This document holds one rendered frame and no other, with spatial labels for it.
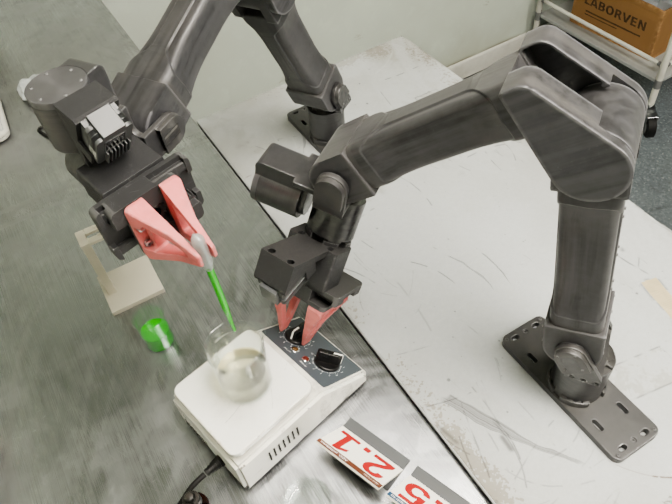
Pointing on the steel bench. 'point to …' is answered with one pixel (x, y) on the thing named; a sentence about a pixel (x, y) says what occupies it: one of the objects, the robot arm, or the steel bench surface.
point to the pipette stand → (114, 284)
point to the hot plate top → (287, 391)
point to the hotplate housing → (299, 422)
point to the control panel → (312, 355)
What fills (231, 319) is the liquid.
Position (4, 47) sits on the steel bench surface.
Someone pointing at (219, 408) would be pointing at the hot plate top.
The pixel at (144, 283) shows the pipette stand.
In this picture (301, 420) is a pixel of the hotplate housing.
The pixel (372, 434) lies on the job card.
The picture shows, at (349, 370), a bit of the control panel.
